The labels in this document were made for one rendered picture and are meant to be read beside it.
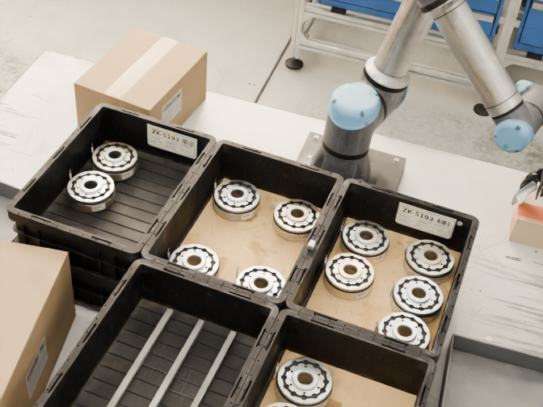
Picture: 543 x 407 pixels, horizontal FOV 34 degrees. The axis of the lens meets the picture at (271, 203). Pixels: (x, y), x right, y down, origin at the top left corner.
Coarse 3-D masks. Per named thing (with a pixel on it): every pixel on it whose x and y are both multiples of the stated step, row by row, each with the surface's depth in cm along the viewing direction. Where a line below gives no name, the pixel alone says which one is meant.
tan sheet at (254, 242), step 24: (264, 192) 200; (216, 216) 193; (264, 216) 194; (192, 240) 187; (216, 240) 188; (240, 240) 188; (264, 240) 189; (240, 264) 183; (264, 264) 184; (288, 264) 184
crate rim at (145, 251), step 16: (224, 144) 196; (208, 160) 193; (272, 160) 194; (288, 160) 193; (336, 176) 191; (336, 192) 187; (176, 208) 180; (160, 224) 176; (320, 224) 180; (144, 256) 169; (304, 256) 173; (192, 272) 167; (240, 288) 165; (288, 288) 166
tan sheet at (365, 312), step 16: (400, 240) 192; (416, 240) 192; (400, 256) 189; (384, 272) 185; (400, 272) 185; (320, 288) 180; (384, 288) 182; (448, 288) 183; (320, 304) 177; (336, 304) 177; (352, 304) 178; (368, 304) 178; (384, 304) 178; (352, 320) 175; (368, 320) 175; (432, 336) 173
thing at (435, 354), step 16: (384, 192) 188; (336, 208) 183; (432, 208) 186; (448, 208) 186; (320, 240) 178; (464, 256) 176; (304, 272) 171; (464, 272) 173; (288, 304) 163; (448, 304) 166; (336, 320) 162; (448, 320) 164; (384, 336) 160; (416, 352) 158; (432, 352) 158
